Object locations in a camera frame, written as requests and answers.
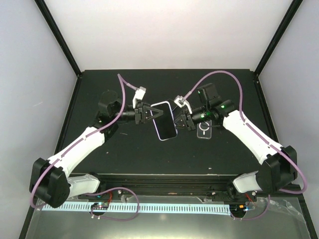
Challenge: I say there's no silver bare phone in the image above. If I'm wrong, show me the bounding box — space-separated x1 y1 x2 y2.
167 99 180 116

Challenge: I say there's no clear phone case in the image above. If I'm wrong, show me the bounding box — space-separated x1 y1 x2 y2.
196 120 212 139

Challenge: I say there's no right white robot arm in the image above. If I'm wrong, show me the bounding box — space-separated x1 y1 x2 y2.
174 83 298 201

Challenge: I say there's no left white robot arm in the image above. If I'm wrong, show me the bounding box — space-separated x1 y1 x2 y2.
29 91 163 208

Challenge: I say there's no right small circuit board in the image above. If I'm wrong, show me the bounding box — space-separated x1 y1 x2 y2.
229 204 249 213

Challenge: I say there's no small circuit board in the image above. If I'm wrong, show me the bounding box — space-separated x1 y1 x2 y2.
229 204 249 213
91 202 109 210

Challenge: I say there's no left small circuit board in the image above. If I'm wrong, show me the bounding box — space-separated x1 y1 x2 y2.
91 202 109 210

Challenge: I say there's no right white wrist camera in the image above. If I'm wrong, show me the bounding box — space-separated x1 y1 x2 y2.
173 96 189 108

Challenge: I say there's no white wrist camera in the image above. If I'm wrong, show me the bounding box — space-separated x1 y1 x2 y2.
132 87 146 109
173 96 189 108

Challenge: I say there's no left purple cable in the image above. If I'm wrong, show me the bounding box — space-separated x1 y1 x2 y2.
29 73 140 222

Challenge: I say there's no purple cable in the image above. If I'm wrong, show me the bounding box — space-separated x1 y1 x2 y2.
184 70 308 221
29 73 140 222

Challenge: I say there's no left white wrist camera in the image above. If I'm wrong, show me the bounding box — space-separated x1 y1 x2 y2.
132 87 146 109

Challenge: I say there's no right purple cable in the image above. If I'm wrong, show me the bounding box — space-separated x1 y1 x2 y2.
184 70 308 221

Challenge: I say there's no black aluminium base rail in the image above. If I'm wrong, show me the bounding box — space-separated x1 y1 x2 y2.
99 174 247 202

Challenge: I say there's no white slotted cable duct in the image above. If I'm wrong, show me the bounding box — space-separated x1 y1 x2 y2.
37 201 231 216

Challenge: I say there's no left frame post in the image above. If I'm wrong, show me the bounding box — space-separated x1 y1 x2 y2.
34 0 82 77

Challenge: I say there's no frame post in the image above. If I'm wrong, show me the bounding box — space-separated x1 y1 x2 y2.
254 0 303 77
34 0 82 77

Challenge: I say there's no right frame post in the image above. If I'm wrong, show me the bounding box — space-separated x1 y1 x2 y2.
254 0 303 77

